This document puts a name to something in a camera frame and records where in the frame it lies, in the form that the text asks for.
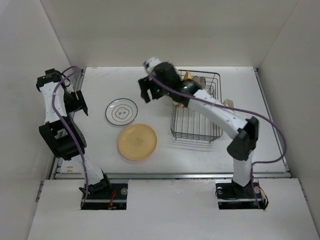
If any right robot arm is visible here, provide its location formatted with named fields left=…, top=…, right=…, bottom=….
left=138, top=57, right=259, bottom=197

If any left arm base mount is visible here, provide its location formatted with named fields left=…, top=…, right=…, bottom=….
left=79, top=182, right=128, bottom=211

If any pink plate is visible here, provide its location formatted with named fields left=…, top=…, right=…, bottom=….
left=123, top=148, right=156, bottom=162

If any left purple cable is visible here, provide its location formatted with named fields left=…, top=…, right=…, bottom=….
left=51, top=65, right=90, bottom=210

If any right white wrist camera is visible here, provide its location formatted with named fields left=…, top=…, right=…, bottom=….
left=143, top=57, right=162, bottom=73

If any grey patterned plate in rack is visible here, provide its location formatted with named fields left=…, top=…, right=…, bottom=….
left=193, top=76, right=206, bottom=89

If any tan yellow plate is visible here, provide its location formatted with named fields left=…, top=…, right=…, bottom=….
left=183, top=71, right=193, bottom=81

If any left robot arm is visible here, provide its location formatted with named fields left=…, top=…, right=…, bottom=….
left=36, top=68, right=113, bottom=199

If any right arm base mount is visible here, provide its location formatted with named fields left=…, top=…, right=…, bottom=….
left=215, top=181, right=269, bottom=210

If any wire dish rack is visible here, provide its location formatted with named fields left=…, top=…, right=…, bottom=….
left=170, top=69, right=223, bottom=143

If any white plate with dark rim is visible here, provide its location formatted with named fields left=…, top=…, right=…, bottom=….
left=105, top=98, right=138, bottom=126

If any beige cutlery holder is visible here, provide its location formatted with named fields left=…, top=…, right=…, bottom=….
left=222, top=99, right=234, bottom=108

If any orange yellow plate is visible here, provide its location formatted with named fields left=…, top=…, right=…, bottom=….
left=117, top=123, right=158, bottom=161

